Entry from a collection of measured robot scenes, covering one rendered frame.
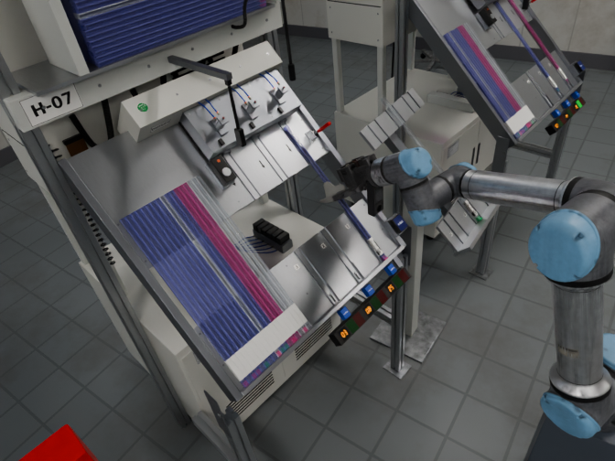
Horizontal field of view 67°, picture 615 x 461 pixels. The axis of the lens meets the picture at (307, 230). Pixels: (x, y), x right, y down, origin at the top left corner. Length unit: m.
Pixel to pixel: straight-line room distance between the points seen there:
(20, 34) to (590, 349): 1.39
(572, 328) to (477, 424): 0.99
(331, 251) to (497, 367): 1.02
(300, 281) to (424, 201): 0.40
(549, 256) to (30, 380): 2.20
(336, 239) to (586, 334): 0.68
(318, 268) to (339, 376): 0.81
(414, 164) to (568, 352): 0.51
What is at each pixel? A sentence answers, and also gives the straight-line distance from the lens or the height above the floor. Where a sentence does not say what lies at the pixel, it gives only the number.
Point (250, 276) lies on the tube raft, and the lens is 1.24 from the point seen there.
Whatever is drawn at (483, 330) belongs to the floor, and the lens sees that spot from 2.24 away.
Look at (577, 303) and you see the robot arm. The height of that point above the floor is 1.01.
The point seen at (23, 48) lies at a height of 1.43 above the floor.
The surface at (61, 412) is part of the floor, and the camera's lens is 2.34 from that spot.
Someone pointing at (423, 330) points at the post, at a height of 0.01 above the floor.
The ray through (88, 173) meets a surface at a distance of 1.26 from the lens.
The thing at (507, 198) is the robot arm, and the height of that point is 1.06.
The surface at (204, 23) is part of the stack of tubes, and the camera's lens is 1.31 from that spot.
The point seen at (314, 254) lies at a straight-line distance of 1.34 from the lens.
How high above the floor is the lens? 1.72
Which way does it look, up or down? 39 degrees down
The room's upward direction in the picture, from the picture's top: 8 degrees counter-clockwise
